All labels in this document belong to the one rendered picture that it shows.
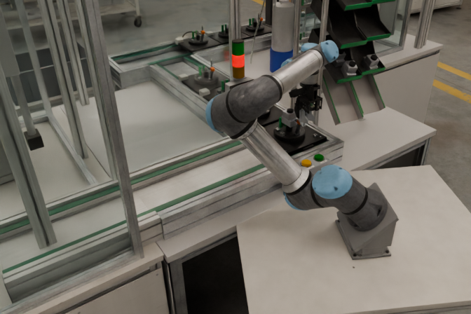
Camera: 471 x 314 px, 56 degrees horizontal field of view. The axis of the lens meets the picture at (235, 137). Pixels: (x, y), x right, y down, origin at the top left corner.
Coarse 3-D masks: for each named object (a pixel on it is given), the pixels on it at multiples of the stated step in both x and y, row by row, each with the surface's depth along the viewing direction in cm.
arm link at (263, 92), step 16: (320, 48) 151; (336, 48) 153; (288, 64) 142; (304, 64) 143; (320, 64) 150; (256, 80) 132; (272, 80) 132; (288, 80) 137; (240, 96) 129; (256, 96) 129; (272, 96) 131; (240, 112) 130; (256, 112) 130
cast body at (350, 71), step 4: (344, 64) 195; (348, 64) 192; (352, 64) 191; (344, 68) 195; (348, 68) 191; (352, 68) 192; (356, 68) 192; (344, 72) 195; (348, 72) 194; (352, 72) 194; (344, 76) 196; (348, 76) 194; (352, 76) 194
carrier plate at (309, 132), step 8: (272, 128) 205; (304, 128) 204; (312, 128) 204; (272, 136) 199; (304, 136) 198; (312, 136) 198; (320, 136) 198; (280, 144) 193; (288, 144) 192; (296, 144) 192; (304, 144) 192; (288, 152) 187; (296, 152) 190
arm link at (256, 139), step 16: (224, 96) 135; (208, 112) 140; (224, 112) 134; (224, 128) 139; (240, 128) 138; (256, 128) 141; (256, 144) 142; (272, 144) 144; (272, 160) 145; (288, 160) 147; (288, 176) 148; (304, 176) 149; (288, 192) 151; (304, 192) 149; (304, 208) 154
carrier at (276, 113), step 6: (270, 108) 222; (276, 108) 222; (264, 114) 212; (270, 114) 216; (276, 114) 216; (258, 120) 212; (264, 120) 212; (270, 120) 211; (276, 120) 211; (264, 126) 209
